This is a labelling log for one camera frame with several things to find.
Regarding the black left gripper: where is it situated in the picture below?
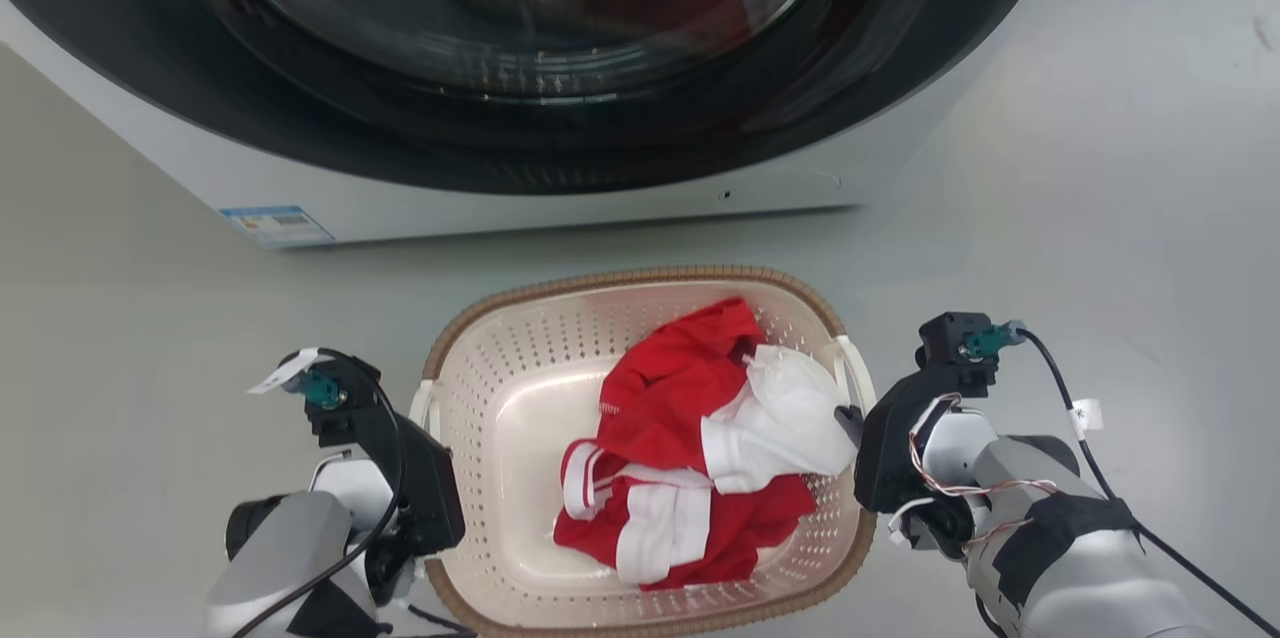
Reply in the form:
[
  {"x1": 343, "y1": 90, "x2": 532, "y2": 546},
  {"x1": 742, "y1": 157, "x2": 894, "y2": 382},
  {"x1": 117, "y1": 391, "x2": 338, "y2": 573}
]
[{"x1": 376, "y1": 408, "x2": 467, "y2": 561}]

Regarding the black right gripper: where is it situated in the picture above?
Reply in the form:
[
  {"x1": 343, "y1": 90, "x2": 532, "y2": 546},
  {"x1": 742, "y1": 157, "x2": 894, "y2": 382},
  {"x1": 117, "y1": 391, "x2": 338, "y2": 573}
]
[{"x1": 835, "y1": 368, "x2": 991, "y2": 517}]

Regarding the cream perforated laundry basket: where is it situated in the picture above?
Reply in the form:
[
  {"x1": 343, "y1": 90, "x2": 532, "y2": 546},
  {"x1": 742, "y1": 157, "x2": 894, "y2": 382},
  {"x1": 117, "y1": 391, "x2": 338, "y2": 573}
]
[{"x1": 408, "y1": 265, "x2": 880, "y2": 638}]

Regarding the red and white garment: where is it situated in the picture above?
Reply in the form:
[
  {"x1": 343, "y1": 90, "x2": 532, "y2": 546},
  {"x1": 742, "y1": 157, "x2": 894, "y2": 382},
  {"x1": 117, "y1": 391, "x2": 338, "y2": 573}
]
[{"x1": 553, "y1": 296, "x2": 819, "y2": 592}]

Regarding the blue energy label sticker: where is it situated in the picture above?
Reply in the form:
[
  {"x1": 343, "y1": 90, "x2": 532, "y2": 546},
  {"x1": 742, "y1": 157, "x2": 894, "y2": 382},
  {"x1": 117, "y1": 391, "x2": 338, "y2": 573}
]
[{"x1": 219, "y1": 205, "x2": 336, "y2": 250}]

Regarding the white washing machine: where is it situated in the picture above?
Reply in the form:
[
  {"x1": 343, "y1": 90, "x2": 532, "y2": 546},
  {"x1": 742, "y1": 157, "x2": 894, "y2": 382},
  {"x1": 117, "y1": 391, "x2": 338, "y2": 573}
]
[{"x1": 0, "y1": 0, "x2": 1076, "y2": 250}]

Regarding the black round washer door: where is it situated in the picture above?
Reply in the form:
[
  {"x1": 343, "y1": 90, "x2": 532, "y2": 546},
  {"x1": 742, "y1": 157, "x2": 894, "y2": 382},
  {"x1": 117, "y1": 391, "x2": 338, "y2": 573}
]
[{"x1": 0, "y1": 0, "x2": 1061, "y2": 197}]

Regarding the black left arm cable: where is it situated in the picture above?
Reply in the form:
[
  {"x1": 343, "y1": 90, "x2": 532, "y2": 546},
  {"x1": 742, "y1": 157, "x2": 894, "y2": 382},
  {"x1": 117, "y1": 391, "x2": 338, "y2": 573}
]
[{"x1": 230, "y1": 348, "x2": 406, "y2": 638}]

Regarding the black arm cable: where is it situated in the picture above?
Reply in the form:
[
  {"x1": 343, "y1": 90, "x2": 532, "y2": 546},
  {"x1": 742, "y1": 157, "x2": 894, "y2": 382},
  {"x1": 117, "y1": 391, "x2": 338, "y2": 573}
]
[
  {"x1": 230, "y1": 348, "x2": 406, "y2": 638},
  {"x1": 1012, "y1": 326, "x2": 1280, "y2": 638}
]

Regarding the red white wire bundle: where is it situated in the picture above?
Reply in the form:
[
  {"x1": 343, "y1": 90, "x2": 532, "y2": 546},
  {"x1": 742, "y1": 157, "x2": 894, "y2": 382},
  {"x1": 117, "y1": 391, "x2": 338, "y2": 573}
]
[{"x1": 886, "y1": 392, "x2": 1061, "y2": 559}]

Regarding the white left cable tag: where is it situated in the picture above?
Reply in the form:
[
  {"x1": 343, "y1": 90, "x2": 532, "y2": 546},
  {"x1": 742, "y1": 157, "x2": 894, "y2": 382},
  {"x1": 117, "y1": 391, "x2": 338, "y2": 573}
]
[{"x1": 247, "y1": 347, "x2": 337, "y2": 396}]

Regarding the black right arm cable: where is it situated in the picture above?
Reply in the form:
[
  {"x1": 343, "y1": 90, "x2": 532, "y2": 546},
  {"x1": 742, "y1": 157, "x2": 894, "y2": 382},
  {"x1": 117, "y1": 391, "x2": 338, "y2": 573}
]
[{"x1": 1012, "y1": 326, "x2": 1280, "y2": 638}]

